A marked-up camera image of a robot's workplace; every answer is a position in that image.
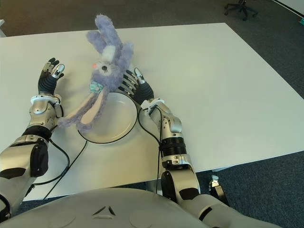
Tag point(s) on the white neighbouring desk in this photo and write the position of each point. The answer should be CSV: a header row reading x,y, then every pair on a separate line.
x,y
2,28

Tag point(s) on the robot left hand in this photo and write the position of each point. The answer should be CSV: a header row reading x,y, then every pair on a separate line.
x,y
46,84

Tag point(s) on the white plate black rim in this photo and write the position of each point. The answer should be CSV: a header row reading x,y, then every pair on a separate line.
x,y
118,123

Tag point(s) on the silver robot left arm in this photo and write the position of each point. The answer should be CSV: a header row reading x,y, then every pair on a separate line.
x,y
38,114

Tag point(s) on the black office chair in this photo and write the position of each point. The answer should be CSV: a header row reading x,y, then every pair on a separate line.
x,y
242,9

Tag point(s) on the white table leg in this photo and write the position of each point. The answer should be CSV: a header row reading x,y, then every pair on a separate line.
x,y
152,186

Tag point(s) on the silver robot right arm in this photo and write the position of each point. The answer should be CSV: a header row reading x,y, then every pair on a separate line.
x,y
175,156

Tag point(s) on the metal bracket under table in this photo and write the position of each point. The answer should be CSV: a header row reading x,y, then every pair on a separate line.
x,y
215,183

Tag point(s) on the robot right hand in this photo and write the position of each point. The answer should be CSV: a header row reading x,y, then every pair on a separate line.
x,y
142,91

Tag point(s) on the purple plush bunny doll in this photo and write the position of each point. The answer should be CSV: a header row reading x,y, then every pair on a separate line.
x,y
109,71

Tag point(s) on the silver robot torso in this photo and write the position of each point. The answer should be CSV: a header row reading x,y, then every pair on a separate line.
x,y
107,213

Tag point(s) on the teal white floor box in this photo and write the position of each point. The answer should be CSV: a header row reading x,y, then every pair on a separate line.
x,y
301,21

